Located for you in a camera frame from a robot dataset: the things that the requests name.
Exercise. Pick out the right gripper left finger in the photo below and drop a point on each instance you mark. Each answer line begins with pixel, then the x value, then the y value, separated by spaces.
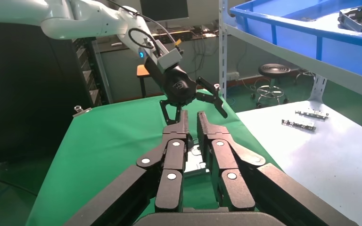
pixel 174 156

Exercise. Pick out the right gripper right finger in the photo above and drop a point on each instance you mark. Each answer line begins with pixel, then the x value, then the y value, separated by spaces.
pixel 227 162

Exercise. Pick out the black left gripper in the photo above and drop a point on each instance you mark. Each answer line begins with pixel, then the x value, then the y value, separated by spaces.
pixel 178 85

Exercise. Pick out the silver sheet metal part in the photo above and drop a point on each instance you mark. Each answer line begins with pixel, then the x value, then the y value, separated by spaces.
pixel 356 18
pixel 196 160

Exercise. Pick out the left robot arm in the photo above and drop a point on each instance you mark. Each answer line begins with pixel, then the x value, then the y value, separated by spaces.
pixel 74 18

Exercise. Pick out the white power strip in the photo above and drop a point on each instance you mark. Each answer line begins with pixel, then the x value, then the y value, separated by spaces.
pixel 232 76

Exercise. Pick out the orange seat stool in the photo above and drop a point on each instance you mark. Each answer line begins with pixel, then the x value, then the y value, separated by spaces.
pixel 142 71

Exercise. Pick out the white metal shelf rack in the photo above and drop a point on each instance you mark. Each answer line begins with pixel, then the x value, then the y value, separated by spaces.
pixel 223 46

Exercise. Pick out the green table cloth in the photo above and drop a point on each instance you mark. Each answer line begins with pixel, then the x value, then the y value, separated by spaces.
pixel 106 149

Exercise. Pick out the small notched metal strip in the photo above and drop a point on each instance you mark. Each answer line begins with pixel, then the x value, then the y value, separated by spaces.
pixel 312 113
pixel 298 124

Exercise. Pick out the white paper sheet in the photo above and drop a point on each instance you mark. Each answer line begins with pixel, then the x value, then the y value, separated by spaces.
pixel 309 162

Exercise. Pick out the stool wheeled base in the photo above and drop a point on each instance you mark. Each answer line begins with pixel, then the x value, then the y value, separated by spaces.
pixel 274 70

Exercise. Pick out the dark monitor screen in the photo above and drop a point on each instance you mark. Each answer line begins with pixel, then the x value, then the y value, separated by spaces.
pixel 163 9

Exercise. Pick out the chrome stool with casters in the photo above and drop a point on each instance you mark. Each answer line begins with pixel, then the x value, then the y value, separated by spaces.
pixel 306 74

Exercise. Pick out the blue plastic tray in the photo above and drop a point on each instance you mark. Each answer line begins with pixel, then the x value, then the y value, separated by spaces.
pixel 293 37

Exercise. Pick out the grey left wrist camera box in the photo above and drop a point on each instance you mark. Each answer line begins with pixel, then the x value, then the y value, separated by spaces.
pixel 168 59

